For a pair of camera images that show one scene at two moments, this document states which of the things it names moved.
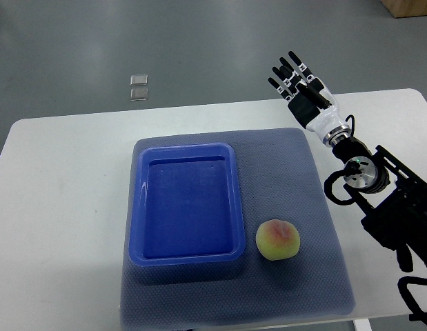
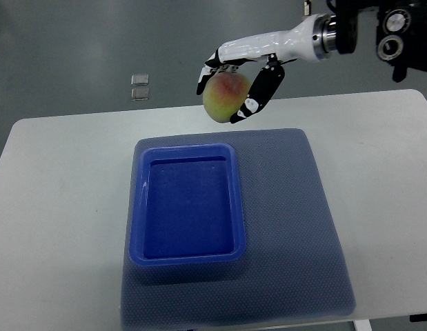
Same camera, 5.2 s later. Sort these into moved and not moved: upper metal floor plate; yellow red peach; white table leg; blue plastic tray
Moved: yellow red peach
Not moved: upper metal floor plate; blue plastic tray; white table leg
